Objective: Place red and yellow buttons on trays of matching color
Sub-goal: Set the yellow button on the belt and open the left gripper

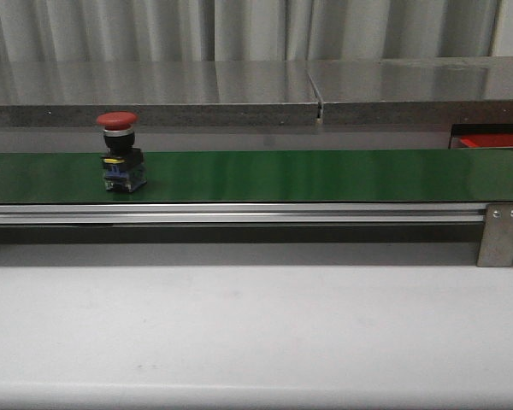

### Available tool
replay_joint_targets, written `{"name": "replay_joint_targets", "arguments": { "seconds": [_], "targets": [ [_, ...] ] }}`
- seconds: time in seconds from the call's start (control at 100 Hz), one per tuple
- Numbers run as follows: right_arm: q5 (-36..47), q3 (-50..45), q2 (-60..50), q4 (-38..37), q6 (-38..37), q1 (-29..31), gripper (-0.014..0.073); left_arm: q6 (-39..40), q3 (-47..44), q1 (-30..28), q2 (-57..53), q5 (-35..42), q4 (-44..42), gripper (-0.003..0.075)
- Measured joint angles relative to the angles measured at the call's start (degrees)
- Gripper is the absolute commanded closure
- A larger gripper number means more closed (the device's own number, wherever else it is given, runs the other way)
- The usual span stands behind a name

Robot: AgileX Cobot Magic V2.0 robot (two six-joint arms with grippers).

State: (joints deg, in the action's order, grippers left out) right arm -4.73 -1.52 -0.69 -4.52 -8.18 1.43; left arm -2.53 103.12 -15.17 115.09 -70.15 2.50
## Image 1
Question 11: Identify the red mushroom push button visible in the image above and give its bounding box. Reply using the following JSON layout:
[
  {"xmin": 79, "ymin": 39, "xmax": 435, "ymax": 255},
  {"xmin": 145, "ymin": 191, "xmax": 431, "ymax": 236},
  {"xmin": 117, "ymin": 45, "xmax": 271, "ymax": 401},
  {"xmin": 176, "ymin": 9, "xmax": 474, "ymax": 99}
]
[{"xmin": 97, "ymin": 111, "xmax": 146, "ymax": 192}]

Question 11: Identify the green conveyor belt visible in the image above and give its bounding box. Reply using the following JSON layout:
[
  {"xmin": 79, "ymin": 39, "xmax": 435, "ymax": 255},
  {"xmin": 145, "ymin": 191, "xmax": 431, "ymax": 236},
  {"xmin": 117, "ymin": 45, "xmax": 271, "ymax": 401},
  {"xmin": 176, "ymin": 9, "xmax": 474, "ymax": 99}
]
[{"xmin": 0, "ymin": 149, "xmax": 513, "ymax": 204}]

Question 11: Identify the right stainless steel counter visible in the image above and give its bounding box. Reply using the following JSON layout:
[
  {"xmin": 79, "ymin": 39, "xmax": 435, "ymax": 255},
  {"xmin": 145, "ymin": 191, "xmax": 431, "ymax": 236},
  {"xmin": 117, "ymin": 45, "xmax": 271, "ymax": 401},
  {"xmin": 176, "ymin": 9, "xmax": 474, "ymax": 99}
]
[{"xmin": 307, "ymin": 56, "xmax": 513, "ymax": 126}]

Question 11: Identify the stainless steel counter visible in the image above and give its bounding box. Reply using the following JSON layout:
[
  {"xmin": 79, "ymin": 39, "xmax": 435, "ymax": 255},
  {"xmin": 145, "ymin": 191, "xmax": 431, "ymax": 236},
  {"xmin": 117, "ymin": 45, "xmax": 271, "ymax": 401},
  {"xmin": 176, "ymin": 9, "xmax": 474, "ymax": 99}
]
[
  {"xmin": 0, "ymin": 61, "xmax": 321, "ymax": 127},
  {"xmin": 307, "ymin": 56, "xmax": 513, "ymax": 126}
]

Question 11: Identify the left stainless steel counter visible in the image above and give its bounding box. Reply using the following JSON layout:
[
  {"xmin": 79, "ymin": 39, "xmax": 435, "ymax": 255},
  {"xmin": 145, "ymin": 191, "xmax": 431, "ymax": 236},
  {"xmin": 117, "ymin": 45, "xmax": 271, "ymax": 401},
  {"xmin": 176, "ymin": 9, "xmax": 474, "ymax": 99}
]
[{"xmin": 0, "ymin": 61, "xmax": 321, "ymax": 127}]

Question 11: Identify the red plastic tray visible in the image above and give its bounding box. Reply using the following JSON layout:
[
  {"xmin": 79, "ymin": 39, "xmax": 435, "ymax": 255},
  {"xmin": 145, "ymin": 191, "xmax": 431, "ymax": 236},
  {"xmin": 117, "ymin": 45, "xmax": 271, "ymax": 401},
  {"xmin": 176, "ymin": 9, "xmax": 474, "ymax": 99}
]
[{"xmin": 459, "ymin": 133, "xmax": 513, "ymax": 148}]

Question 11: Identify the grey pleated curtain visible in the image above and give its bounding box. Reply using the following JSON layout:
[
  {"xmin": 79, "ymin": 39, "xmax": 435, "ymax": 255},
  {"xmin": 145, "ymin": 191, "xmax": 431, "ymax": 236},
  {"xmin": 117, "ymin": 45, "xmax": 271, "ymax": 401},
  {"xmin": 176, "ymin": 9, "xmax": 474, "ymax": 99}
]
[{"xmin": 0, "ymin": 1, "xmax": 501, "ymax": 62}]

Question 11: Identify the aluminium conveyor side rail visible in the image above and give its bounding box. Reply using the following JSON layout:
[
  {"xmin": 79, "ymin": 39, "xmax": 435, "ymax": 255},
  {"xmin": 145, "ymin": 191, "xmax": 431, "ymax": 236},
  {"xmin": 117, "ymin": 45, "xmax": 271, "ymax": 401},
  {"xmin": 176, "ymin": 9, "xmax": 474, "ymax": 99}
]
[{"xmin": 0, "ymin": 202, "xmax": 486, "ymax": 225}]

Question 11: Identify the steel conveyor support bracket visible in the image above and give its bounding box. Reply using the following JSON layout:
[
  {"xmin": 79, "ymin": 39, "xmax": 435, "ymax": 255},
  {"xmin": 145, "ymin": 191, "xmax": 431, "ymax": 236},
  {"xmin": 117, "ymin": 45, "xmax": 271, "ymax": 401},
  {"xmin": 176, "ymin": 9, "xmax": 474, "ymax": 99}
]
[{"xmin": 476, "ymin": 202, "xmax": 513, "ymax": 267}]

